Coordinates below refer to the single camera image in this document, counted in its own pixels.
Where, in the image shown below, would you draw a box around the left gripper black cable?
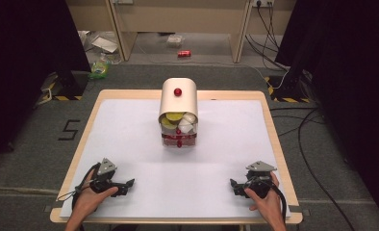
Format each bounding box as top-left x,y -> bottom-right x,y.
56,163 -> 102,210

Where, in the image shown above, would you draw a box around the thin black floor cable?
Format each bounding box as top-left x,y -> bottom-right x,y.
269,107 -> 327,138

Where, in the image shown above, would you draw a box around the cream roll-top storage cabinet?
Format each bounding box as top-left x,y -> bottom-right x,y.
158,77 -> 199,149

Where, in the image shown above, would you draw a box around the green plastic bag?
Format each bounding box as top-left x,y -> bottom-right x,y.
88,52 -> 112,81

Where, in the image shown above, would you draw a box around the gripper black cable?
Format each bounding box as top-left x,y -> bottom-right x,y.
268,183 -> 289,225
56,163 -> 102,210

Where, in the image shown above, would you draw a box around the beige wooden desk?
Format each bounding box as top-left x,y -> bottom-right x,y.
65,0 -> 297,64

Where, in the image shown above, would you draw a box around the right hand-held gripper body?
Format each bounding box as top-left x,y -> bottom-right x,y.
241,160 -> 278,198

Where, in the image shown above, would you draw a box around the black curtain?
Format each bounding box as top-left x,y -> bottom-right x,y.
0,0 -> 92,168
274,0 -> 379,222

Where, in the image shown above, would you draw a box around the long black floor cable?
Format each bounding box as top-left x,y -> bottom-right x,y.
297,108 -> 356,231

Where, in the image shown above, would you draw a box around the black stand base striped tape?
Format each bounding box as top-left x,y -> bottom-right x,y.
264,74 -> 313,104
38,70 -> 89,102

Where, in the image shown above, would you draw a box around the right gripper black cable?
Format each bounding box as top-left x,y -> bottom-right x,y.
268,183 -> 289,225

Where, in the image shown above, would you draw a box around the person's right hand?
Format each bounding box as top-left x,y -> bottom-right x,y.
244,171 -> 283,222

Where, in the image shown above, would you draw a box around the white papers and wrapping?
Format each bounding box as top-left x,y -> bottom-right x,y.
77,30 -> 120,55

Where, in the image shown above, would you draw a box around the black power cables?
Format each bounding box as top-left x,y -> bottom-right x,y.
244,1 -> 290,71

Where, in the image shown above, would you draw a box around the wall power socket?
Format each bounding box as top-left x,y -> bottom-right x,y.
251,0 -> 275,8

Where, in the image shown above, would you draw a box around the white cup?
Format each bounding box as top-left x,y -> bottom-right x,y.
181,113 -> 197,125
177,123 -> 195,134

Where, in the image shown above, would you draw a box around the yellow bowl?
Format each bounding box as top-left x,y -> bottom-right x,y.
165,112 -> 186,122
160,116 -> 178,130

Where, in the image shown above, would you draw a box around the clear plastic box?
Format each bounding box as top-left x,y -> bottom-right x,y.
165,34 -> 185,49

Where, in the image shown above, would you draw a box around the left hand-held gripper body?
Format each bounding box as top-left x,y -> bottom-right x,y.
89,157 -> 128,194

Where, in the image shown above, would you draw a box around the white table mat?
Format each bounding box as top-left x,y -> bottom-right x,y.
60,98 -> 291,219

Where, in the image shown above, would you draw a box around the person's left hand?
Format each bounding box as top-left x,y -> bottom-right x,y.
72,178 -> 119,220

